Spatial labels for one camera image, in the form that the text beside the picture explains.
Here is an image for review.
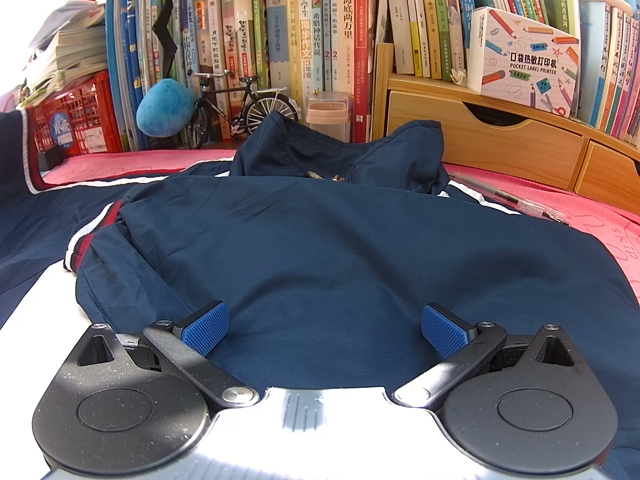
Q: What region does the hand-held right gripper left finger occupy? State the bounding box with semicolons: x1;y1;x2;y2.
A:
74;301;261;408

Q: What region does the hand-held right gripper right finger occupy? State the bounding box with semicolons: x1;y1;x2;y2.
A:
394;304;577;408

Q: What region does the navy and white jacket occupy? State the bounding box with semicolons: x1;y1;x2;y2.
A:
0;109;640;480

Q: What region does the clear pen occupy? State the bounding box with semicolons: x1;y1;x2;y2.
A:
445;170;571;226

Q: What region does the wooden drawer organizer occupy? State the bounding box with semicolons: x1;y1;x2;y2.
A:
372;42;640;201

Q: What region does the blue egg-shaped plush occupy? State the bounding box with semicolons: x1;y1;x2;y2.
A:
136;78;197;137

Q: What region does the black model bicycle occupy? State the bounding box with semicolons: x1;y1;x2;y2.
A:
186;70;301;150

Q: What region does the small black box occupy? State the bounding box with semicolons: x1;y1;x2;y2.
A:
39;147;65;171

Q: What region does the red plastic crate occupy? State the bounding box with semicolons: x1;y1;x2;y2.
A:
22;71;123;158

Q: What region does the clear jar with pink lid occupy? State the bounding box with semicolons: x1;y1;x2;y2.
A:
306;91;349;142

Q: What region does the white pencil-print box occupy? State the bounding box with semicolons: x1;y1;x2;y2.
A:
467;6;581;118

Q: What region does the row of thin blue books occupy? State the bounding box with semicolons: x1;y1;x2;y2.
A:
106;0;191;153

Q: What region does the stack of paper workbooks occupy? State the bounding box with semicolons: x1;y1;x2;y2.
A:
20;0;108;108

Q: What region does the row of books on organizer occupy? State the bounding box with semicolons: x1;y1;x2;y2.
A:
380;0;640;143

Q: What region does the black hanging strap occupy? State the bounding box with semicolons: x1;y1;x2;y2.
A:
152;0;201;76

